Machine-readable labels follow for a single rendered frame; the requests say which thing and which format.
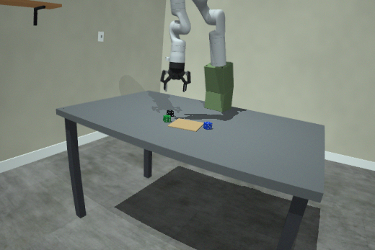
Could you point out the green die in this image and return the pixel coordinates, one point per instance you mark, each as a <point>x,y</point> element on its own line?
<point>166,118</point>

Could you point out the beige square mat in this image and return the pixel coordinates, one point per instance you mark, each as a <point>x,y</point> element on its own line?
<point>186,124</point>

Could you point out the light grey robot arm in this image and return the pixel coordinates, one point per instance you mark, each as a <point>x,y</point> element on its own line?
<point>182,27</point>

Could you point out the black die with white pips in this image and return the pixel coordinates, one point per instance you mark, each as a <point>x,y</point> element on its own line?
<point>170,113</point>

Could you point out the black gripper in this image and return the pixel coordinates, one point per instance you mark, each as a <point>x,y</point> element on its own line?
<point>176,74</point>

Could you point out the blue die with white pips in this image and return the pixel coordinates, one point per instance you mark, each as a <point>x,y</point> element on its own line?
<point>207,125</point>

